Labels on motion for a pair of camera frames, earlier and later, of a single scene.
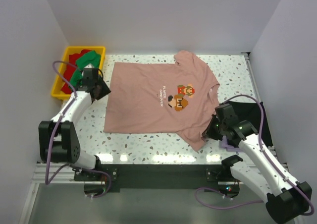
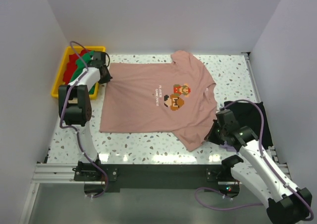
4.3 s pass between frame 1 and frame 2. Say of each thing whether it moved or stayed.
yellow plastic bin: stayed
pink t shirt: stayed
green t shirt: stayed
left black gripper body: moved
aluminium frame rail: stayed
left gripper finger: moved
